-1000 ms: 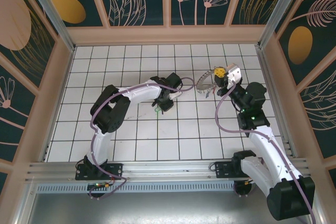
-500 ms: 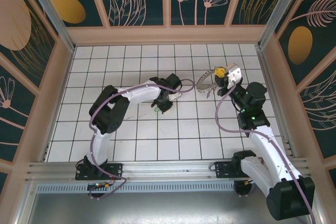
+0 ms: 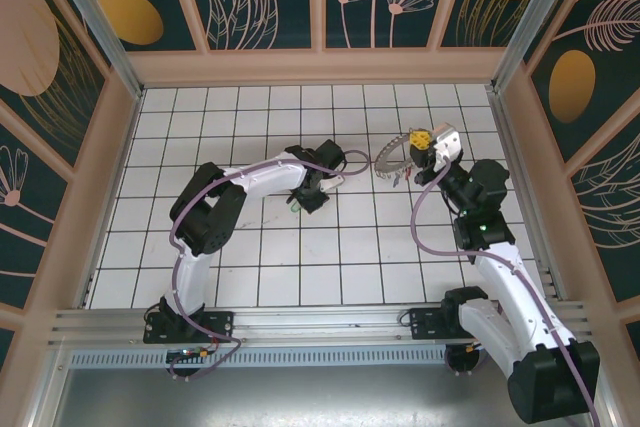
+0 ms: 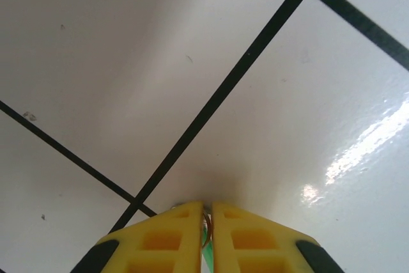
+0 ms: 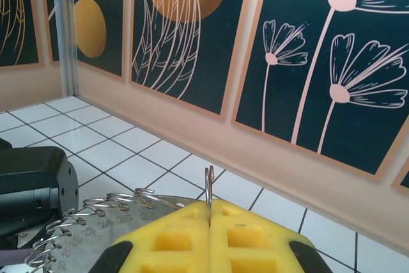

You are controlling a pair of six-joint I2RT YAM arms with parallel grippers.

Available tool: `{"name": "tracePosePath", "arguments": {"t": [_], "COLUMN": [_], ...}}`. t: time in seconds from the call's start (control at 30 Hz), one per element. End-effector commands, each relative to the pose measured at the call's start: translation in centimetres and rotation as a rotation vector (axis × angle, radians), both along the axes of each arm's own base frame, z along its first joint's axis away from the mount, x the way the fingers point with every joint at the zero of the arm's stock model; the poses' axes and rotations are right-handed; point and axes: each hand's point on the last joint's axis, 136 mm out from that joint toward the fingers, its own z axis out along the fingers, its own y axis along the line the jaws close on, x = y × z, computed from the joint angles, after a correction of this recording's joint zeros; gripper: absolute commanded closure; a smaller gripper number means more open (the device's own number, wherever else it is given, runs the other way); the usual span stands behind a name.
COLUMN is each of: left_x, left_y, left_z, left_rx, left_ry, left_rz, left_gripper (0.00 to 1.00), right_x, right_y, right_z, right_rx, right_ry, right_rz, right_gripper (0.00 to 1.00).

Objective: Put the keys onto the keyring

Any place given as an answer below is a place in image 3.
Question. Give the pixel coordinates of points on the red key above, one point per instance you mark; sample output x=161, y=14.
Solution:
x=406, y=176

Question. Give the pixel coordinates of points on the green key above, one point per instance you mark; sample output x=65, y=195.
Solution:
x=295, y=207

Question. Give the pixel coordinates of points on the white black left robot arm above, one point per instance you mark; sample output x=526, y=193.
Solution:
x=270, y=186

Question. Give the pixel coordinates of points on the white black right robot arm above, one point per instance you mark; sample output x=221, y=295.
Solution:
x=505, y=277

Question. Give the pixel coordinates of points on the orange oval pink fern panel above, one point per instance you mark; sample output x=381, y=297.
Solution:
x=570, y=87

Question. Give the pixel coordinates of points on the grey sheet metal panel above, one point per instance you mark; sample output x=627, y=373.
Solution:
x=320, y=397

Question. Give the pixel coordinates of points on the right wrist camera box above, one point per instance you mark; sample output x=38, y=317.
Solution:
x=447, y=142

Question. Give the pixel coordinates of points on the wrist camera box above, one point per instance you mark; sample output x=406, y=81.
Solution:
x=447, y=142
x=330, y=186

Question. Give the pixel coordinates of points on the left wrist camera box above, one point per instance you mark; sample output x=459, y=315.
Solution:
x=330, y=186

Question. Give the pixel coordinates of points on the aluminium side rail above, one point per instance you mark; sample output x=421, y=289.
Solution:
x=519, y=172

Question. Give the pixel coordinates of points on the pink leaf outline wall panel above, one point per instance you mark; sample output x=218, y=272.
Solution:
x=610, y=217

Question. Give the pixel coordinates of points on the aluminium corner post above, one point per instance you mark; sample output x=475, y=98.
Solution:
x=106, y=27
x=533, y=22

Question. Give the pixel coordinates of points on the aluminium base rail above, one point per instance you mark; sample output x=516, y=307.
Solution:
x=320, y=322

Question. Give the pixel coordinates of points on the orange oval wall panel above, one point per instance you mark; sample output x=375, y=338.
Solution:
x=130, y=17

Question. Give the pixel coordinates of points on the dark teal framed wall panel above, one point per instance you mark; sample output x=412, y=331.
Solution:
x=5, y=347

